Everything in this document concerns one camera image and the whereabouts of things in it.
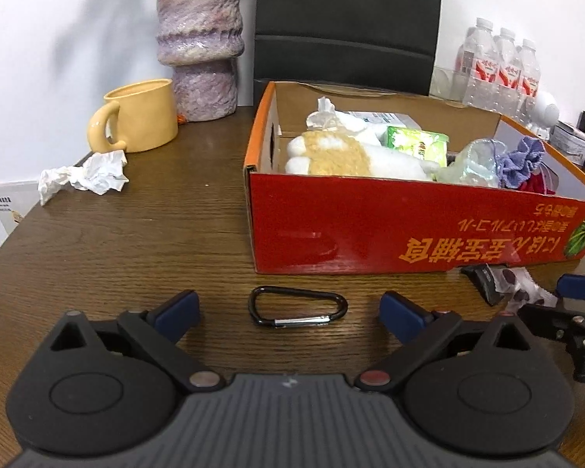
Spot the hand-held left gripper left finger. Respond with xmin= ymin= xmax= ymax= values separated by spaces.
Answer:
xmin=49 ymin=289 xmax=226 ymax=393

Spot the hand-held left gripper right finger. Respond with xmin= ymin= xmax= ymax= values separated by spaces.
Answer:
xmin=355 ymin=290 xmax=547 ymax=393

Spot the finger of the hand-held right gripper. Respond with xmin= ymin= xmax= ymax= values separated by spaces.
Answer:
xmin=557 ymin=274 xmax=585 ymax=304
xmin=518 ymin=302 xmax=585 ymax=349

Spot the dark snack packet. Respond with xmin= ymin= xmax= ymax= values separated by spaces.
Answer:
xmin=461 ymin=263 xmax=561 ymax=309

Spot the red cardboard box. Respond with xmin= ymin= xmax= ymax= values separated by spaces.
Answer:
xmin=243 ymin=80 xmax=585 ymax=275

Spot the black carabiner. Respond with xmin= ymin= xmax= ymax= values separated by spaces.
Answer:
xmin=248 ymin=285 xmax=348 ymax=328

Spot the red fabric rose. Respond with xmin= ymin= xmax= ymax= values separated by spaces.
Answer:
xmin=519 ymin=173 xmax=559 ymax=195

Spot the purple knit pouch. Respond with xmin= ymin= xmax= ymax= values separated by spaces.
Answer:
xmin=496 ymin=136 xmax=548 ymax=190

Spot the iridescent plastic bag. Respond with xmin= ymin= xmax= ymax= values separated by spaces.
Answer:
xmin=436 ymin=139 xmax=510 ymax=187

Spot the orange white plush toy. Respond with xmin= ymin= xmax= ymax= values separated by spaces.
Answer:
xmin=286 ymin=112 xmax=442 ymax=181

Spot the white tissue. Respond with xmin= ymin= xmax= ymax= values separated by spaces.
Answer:
xmin=306 ymin=96 xmax=344 ymax=130
xmin=38 ymin=149 xmax=130 ymax=206

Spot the clear plastic container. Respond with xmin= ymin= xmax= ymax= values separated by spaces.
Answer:
xmin=429 ymin=65 xmax=469 ymax=103

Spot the grey small box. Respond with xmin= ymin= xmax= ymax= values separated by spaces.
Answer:
xmin=550 ymin=121 xmax=585 ymax=165

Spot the green snack packet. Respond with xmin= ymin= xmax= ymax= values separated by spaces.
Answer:
xmin=383 ymin=125 xmax=450 ymax=165

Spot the white printed packet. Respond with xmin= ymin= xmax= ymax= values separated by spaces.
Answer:
xmin=346 ymin=110 xmax=420 ymax=132

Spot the white booklet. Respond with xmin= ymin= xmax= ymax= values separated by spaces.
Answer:
xmin=0 ymin=179 xmax=42 ymax=235

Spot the yellow mug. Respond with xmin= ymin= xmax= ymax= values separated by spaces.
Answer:
xmin=87 ymin=78 xmax=179 ymax=153

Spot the water bottle red label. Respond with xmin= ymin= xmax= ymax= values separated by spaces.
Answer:
xmin=490 ymin=28 xmax=520 ymax=108
xmin=454 ymin=17 xmax=499 ymax=103
xmin=512 ymin=38 xmax=540 ymax=118

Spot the purple ceramic vase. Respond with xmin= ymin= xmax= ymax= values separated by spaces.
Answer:
xmin=155 ymin=0 xmax=245 ymax=122

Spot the black paper bag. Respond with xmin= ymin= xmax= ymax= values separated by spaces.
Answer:
xmin=252 ymin=0 xmax=443 ymax=96

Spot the white round camera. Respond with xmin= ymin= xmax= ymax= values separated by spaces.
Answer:
xmin=526 ymin=90 xmax=561 ymax=140

